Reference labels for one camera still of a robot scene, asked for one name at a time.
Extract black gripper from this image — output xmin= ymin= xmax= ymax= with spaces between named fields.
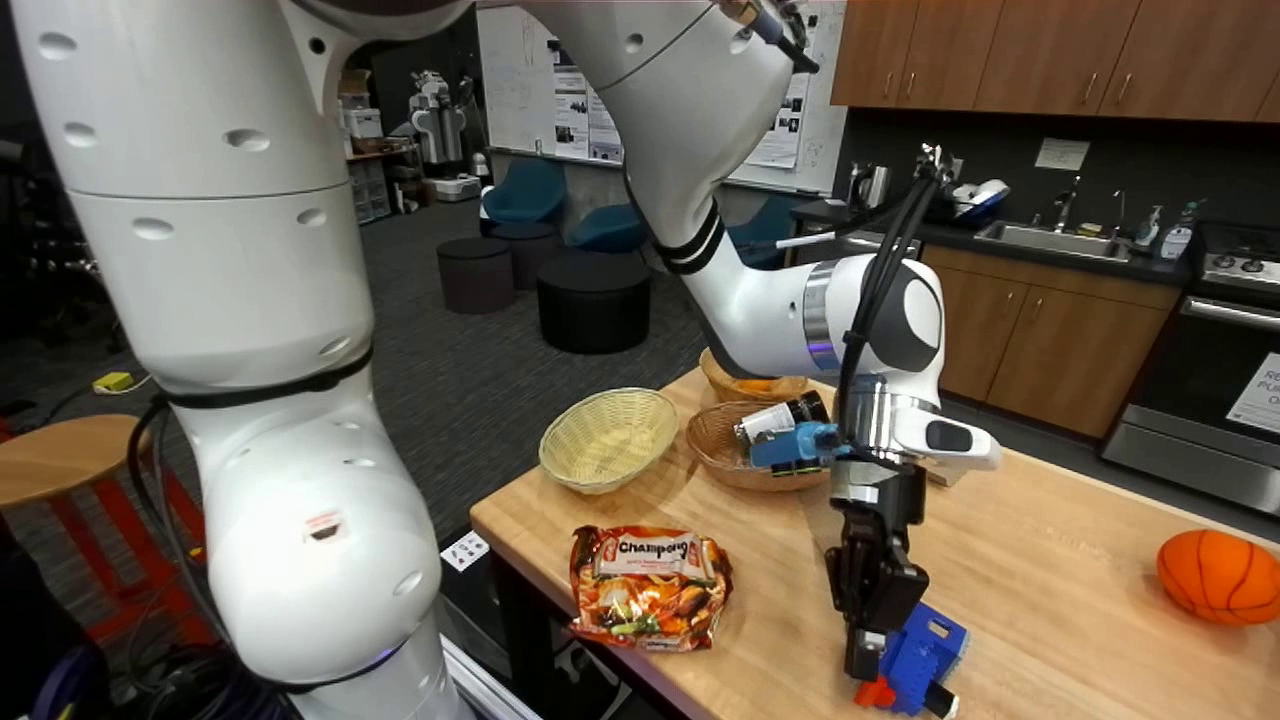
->
xmin=819 ymin=456 xmax=931 ymax=683

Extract blue toy block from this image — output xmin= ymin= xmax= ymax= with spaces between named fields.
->
xmin=851 ymin=602 xmax=971 ymax=720

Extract small tan wicker basket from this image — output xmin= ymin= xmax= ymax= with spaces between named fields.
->
xmin=697 ymin=347 xmax=813 ymax=410

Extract pale yellow wicker basket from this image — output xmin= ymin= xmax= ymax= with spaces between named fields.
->
xmin=534 ymin=383 xmax=685 ymax=502

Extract orange toy basketball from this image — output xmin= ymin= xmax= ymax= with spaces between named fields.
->
xmin=1150 ymin=529 xmax=1280 ymax=633

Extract orange instant noodle packet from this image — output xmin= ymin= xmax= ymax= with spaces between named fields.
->
xmin=566 ymin=519 xmax=734 ymax=662

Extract wooden bowl with items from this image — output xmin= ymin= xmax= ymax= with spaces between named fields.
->
xmin=685 ymin=396 xmax=842 ymax=502

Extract white and silver can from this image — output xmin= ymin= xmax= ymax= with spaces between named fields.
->
xmin=733 ymin=396 xmax=803 ymax=449

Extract wooden lower cabinets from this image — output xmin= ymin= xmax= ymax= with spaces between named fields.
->
xmin=919 ymin=245 xmax=1186 ymax=443

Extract wooden cabinets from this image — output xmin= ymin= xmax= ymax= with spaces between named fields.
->
xmin=830 ymin=0 xmax=1280 ymax=127
xmin=919 ymin=245 xmax=1186 ymax=443

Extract stainless steel oven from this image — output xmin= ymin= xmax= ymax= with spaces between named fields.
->
xmin=1099 ymin=254 xmax=1280 ymax=519

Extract large black round ottoman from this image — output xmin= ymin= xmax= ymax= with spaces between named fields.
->
xmin=534 ymin=254 xmax=654 ymax=355

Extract kitchen sink with faucet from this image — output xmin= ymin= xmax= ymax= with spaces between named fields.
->
xmin=975 ymin=175 xmax=1134 ymax=264

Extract dark round ottoman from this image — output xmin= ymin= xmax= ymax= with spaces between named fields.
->
xmin=434 ymin=238 xmax=519 ymax=315
xmin=492 ymin=221 xmax=565 ymax=288

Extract teal lounge chair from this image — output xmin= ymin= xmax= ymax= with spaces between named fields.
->
xmin=477 ymin=158 xmax=572 ymax=233

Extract wooden upper cabinets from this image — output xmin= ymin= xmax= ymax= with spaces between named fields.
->
xmin=830 ymin=0 xmax=1280 ymax=127

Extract whiteboard with papers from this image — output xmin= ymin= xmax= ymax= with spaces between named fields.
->
xmin=477 ymin=4 xmax=633 ymax=172

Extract round wooden stool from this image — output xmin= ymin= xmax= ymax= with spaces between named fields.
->
xmin=0 ymin=413 xmax=144 ymax=651

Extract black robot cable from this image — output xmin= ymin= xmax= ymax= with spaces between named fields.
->
xmin=830 ymin=166 xmax=943 ymax=403

